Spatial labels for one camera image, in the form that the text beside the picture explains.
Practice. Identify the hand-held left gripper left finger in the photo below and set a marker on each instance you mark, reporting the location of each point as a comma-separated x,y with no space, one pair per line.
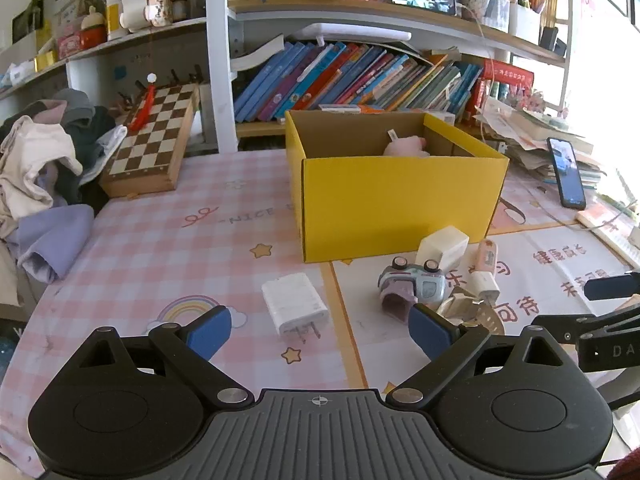
211,331

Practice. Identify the white cube charger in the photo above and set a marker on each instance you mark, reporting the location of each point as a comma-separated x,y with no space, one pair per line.
442,247

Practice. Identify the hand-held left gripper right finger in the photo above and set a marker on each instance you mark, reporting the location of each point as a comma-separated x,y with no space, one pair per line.
431,332

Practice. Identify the black smartphone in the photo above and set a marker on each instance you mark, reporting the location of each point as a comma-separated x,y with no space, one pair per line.
566,172

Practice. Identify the red white stick toy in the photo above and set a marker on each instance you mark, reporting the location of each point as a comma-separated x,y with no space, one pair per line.
141,110

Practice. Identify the pink checked tablecloth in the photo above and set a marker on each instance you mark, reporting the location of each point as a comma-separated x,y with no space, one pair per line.
165,240

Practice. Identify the pink plush toy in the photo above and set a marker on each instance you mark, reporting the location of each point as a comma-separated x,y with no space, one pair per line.
406,146

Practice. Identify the red and white jar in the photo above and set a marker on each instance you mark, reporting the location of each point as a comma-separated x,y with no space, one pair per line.
93,32

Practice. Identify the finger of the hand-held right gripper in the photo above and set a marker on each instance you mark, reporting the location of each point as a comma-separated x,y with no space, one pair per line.
612,286
565,324

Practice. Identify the red book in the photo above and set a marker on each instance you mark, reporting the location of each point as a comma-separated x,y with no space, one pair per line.
507,77

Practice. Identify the green plant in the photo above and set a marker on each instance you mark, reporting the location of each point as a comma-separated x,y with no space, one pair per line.
42,2

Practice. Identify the yellow cardboard box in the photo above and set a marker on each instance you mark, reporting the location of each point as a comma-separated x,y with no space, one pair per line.
390,200

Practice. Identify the grey-blue toy car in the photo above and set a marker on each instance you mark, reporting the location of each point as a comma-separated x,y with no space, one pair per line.
417,282

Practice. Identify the red garment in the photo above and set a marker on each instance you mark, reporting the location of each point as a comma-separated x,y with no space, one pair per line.
627,469

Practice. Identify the small white plug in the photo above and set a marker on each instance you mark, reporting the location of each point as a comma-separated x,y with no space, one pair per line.
486,286

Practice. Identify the white flat board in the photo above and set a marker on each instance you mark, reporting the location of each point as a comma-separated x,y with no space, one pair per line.
357,32

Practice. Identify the white pen holder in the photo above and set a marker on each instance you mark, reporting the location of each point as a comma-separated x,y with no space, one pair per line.
524,24

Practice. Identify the dark grey clothing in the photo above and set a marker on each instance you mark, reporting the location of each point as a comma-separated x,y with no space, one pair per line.
92,125

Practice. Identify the white cloth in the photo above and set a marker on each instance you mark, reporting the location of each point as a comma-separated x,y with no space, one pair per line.
30,165

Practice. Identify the pink tube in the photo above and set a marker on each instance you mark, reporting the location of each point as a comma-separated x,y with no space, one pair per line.
487,256

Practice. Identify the white power adapter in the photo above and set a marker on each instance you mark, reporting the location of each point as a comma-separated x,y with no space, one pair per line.
292,302

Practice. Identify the lavender cloth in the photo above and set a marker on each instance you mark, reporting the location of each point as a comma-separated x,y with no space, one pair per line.
55,235

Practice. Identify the white bookshelf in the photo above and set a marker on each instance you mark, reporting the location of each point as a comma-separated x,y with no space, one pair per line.
220,60

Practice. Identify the stack of papers and books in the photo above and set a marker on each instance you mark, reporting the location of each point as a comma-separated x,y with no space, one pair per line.
530,132

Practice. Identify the wooden chessboard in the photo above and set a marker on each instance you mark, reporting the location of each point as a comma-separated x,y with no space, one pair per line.
152,140

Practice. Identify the row of colourful books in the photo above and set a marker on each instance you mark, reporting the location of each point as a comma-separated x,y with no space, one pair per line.
350,82

